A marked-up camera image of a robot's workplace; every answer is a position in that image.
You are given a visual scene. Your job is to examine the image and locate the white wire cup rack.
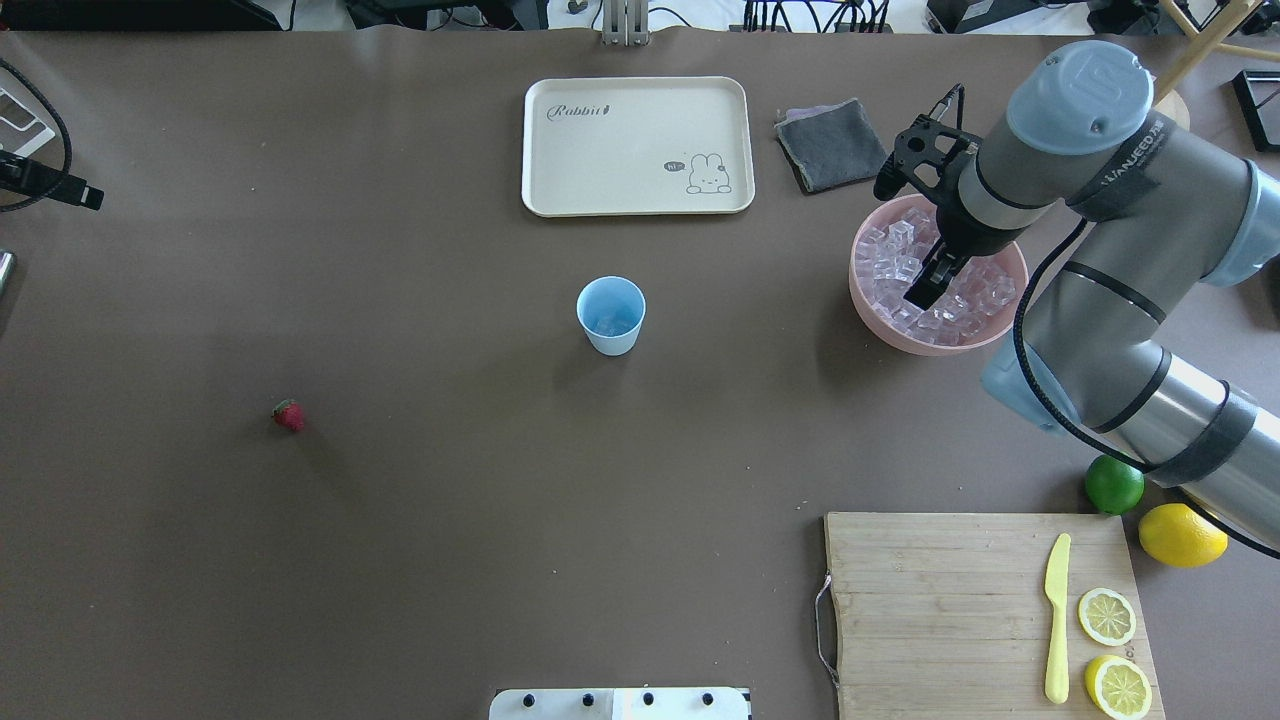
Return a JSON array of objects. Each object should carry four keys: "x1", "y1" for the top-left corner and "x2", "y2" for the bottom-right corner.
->
[{"x1": 1, "y1": 88, "x2": 58, "y2": 158}]

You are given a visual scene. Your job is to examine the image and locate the steel muddler with black tip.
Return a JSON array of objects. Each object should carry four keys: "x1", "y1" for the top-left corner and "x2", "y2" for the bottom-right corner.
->
[{"x1": 0, "y1": 250, "x2": 17, "y2": 299}]

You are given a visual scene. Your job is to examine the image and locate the grey folded cloth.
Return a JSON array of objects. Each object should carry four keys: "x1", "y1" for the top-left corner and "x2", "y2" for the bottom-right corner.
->
[{"x1": 774, "y1": 97, "x2": 890, "y2": 193}]

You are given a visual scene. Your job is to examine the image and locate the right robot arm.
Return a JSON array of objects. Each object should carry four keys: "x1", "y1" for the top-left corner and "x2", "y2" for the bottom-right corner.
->
[{"x1": 874, "y1": 40, "x2": 1279, "y2": 557}]

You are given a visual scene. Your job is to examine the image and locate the light blue plastic cup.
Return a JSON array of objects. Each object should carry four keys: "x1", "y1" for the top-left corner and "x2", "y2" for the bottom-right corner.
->
[{"x1": 576, "y1": 275, "x2": 646, "y2": 357}]

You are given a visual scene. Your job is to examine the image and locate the cream rabbit tray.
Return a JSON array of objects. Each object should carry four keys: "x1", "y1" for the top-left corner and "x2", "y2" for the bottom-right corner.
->
[{"x1": 521, "y1": 76, "x2": 756, "y2": 218}]

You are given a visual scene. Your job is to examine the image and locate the wooden mug tree stand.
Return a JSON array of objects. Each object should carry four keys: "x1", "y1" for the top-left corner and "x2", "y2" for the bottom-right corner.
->
[{"x1": 1153, "y1": 1, "x2": 1279, "y2": 131}]

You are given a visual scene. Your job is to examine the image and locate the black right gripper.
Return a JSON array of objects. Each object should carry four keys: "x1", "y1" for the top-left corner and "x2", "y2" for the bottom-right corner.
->
[{"x1": 873, "y1": 85, "x2": 983, "y2": 311}]

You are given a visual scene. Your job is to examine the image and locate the pink bowl of ice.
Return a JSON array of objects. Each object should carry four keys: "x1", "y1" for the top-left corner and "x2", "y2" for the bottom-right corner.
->
[{"x1": 849, "y1": 193, "x2": 1030, "y2": 357}]

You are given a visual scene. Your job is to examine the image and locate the red strawberry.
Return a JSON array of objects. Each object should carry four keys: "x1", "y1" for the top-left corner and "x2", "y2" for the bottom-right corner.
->
[{"x1": 271, "y1": 398, "x2": 306, "y2": 433}]

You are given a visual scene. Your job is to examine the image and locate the yellow plastic knife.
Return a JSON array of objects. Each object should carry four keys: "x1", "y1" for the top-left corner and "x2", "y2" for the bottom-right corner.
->
[{"x1": 1043, "y1": 533, "x2": 1073, "y2": 705}]

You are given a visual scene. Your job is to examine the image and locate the lemon half near edge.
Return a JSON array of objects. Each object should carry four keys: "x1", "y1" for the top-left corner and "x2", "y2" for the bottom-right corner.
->
[{"x1": 1084, "y1": 655, "x2": 1155, "y2": 719}]

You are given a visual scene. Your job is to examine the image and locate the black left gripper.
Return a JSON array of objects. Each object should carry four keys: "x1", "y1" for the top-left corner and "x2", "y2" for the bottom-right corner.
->
[{"x1": 1, "y1": 150, "x2": 105, "y2": 211}]

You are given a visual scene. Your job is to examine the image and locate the green lime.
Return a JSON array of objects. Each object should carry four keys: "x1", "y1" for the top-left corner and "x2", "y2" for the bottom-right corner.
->
[{"x1": 1083, "y1": 455, "x2": 1146, "y2": 515}]

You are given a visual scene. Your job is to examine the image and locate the wooden cutting board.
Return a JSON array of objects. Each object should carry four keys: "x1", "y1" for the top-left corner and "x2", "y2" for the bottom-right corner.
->
[{"x1": 824, "y1": 512, "x2": 1142, "y2": 719}]

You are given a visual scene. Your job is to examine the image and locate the whole yellow lemon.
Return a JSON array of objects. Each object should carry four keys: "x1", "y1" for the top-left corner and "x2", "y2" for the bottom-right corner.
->
[{"x1": 1138, "y1": 503, "x2": 1230, "y2": 568}]

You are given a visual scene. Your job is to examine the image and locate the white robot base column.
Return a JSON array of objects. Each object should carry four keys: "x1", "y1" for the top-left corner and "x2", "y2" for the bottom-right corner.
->
[{"x1": 488, "y1": 685, "x2": 753, "y2": 719}]

